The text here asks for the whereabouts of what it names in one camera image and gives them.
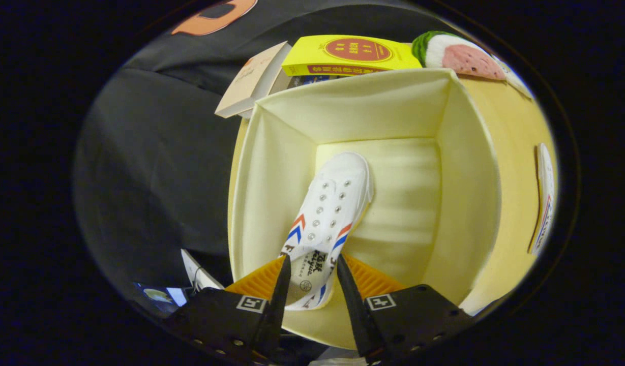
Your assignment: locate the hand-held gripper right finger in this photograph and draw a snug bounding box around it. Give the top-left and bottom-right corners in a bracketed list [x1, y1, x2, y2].
[337, 254, 477, 365]

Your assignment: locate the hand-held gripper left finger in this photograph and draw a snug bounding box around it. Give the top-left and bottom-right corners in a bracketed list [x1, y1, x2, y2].
[162, 254, 292, 364]

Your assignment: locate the white shoe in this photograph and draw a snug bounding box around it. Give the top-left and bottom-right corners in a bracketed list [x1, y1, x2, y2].
[279, 151, 375, 312]
[527, 142, 556, 256]

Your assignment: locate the cream fabric storage box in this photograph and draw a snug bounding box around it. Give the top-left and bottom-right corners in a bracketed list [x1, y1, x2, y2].
[227, 68, 502, 351]

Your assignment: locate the white laptop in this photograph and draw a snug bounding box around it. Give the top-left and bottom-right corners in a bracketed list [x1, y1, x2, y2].
[182, 249, 225, 291]

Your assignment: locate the lit screen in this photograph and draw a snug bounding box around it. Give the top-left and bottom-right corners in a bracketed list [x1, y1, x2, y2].
[134, 282, 189, 307]

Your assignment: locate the blue book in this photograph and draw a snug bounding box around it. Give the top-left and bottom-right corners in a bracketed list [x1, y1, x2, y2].
[289, 75, 338, 88]

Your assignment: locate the beige book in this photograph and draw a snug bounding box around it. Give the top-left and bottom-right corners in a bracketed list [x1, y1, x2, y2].
[215, 41, 292, 119]

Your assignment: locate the yellow book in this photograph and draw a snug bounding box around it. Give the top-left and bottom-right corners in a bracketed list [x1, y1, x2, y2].
[282, 35, 424, 78]

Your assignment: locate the watermelon slice plush toy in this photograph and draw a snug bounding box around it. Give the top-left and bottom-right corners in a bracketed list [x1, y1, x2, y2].
[411, 30, 507, 81]

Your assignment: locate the white plush toy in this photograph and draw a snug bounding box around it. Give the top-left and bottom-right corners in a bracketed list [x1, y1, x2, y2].
[493, 55, 535, 100]

